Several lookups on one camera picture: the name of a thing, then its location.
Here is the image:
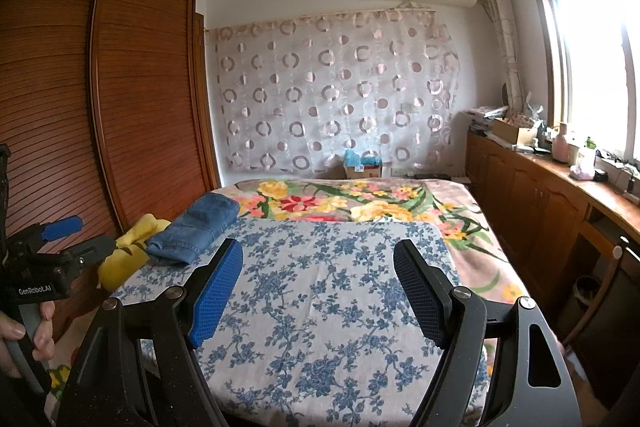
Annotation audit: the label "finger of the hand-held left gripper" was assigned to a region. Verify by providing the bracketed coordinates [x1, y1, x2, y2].
[7, 216, 84, 253]
[60, 234, 117, 283]

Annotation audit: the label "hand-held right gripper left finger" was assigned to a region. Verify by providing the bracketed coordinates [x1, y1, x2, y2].
[56, 237, 245, 427]

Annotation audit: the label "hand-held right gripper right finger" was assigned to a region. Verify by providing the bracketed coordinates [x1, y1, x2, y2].
[391, 238, 583, 427]

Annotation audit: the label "blue denim pants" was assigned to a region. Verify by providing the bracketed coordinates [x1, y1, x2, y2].
[145, 196, 240, 267]

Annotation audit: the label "person's left hand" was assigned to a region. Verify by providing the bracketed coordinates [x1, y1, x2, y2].
[0, 301, 57, 379]

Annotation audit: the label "yellow plush toy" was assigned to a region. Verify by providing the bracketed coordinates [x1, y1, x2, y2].
[96, 213, 173, 294]

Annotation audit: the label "blue floral bedsheet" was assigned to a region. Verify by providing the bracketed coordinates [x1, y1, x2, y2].
[107, 217, 493, 427]

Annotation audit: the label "colourful flowered blanket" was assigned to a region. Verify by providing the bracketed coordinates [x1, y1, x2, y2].
[207, 177, 533, 388]

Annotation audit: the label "long wooden cabinet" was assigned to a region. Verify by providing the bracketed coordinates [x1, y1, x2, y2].
[465, 127, 640, 358]

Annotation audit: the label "small cardboard box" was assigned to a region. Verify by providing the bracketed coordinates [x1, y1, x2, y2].
[344, 163, 383, 180]

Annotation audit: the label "wooden headboard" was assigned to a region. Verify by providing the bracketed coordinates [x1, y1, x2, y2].
[0, 0, 221, 343]

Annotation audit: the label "light blue plastic bag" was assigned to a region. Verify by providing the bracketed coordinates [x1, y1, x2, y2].
[344, 149, 381, 168]

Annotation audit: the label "round waste bin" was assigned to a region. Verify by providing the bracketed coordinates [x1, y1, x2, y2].
[570, 276, 603, 323]

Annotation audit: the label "wooden chair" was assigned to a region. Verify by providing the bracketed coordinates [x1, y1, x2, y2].
[562, 234, 640, 358]

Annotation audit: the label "open cardboard box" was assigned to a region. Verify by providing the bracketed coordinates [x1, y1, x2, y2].
[492, 117, 538, 145]

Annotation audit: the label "pile of papers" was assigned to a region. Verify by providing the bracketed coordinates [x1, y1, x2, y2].
[462, 106, 508, 130]

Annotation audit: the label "circle patterned sheer curtain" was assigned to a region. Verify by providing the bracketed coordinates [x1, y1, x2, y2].
[207, 7, 463, 175]

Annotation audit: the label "wooden framed window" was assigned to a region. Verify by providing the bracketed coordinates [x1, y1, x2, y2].
[520, 0, 640, 178]

